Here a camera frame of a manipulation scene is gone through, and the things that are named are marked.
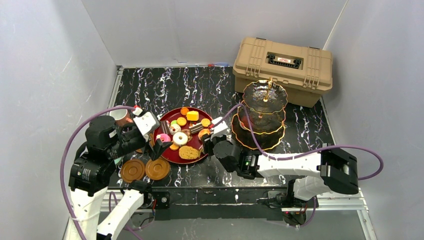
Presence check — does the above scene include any wooden coaster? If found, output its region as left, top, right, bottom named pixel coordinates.
left=145, top=157, right=171, bottom=181
left=135, top=133, right=155, bottom=154
left=120, top=158, right=145, bottom=184

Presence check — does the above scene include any large flat brown cookie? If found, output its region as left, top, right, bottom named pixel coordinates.
left=178, top=145, right=201, bottom=160

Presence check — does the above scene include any wooden coaster upper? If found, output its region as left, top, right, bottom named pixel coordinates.
left=135, top=133, right=155, bottom=154

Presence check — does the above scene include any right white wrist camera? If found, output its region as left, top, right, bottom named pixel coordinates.
left=210, top=116, right=229, bottom=138

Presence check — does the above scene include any wooden coaster lower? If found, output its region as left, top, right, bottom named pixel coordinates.
left=120, top=158, right=145, bottom=184

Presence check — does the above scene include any orange muffin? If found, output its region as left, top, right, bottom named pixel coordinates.
left=197, top=128, right=211, bottom=140

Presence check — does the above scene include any tan plastic toolbox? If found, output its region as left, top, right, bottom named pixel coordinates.
left=232, top=37, right=333, bottom=108

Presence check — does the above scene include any chocolate layered cake slice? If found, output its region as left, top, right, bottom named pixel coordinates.
left=160, top=120, right=170, bottom=135

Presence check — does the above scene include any pink frosted donut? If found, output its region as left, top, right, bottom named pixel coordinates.
left=156, top=133, right=172, bottom=143

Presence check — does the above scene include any white frosted donut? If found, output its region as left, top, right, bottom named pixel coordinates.
left=172, top=131, right=189, bottom=147

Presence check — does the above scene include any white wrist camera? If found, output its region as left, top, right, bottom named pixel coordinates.
left=210, top=116, right=229, bottom=138
left=133, top=112, right=160, bottom=136

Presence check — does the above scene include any white cream puff with cherry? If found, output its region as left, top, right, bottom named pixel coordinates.
left=169, top=123, right=182, bottom=135

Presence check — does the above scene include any mint green cup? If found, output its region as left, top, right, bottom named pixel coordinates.
left=114, top=156, right=123, bottom=166

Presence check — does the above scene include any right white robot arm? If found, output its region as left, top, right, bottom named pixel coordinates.
left=201, top=134, right=359, bottom=201

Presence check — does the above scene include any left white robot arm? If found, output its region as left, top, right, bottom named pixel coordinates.
left=65, top=112, right=171, bottom=240

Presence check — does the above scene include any dark red round tray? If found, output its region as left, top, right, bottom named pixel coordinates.
left=153, top=107, right=212, bottom=164

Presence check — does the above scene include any three-tier glass cake stand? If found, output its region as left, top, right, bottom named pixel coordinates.
left=231, top=80, right=288, bottom=151

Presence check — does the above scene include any wooden coaster middle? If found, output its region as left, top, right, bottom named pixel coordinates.
left=145, top=157, right=171, bottom=181

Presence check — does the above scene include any round yellow biscuit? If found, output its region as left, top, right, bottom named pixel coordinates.
left=176, top=117, right=187, bottom=127

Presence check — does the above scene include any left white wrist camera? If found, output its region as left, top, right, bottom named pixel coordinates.
left=133, top=112, right=160, bottom=136

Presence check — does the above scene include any yellow cake slice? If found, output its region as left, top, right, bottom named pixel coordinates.
left=186, top=110, right=200, bottom=122

